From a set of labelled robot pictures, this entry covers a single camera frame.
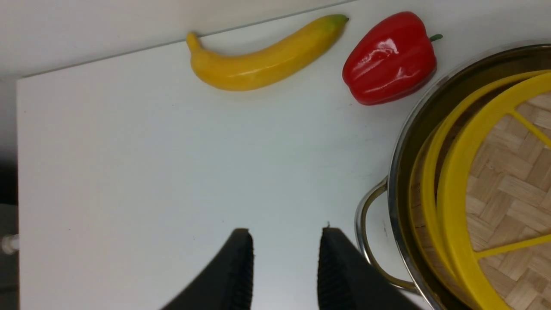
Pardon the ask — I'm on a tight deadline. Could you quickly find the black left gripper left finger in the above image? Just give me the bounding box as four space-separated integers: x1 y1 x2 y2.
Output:
163 228 254 310

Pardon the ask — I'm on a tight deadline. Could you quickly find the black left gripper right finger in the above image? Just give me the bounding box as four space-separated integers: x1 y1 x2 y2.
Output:
317 227 419 310

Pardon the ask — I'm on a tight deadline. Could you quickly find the yellow-rimmed bamboo steamer basket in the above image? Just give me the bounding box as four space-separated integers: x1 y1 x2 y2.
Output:
408 70 551 310

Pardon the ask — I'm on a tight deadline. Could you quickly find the yellow-rimmed bamboo steamer lid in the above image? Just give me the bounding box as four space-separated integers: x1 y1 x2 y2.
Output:
436 71 551 310

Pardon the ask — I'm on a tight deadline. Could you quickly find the stainless steel pot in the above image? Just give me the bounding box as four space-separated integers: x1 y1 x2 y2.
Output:
355 39 551 310

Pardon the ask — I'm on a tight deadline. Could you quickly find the yellow toy banana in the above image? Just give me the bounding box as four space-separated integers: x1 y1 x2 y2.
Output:
186 14 349 91

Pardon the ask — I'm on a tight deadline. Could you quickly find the red toy bell pepper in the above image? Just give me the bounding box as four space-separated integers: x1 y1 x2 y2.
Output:
342 11 443 106

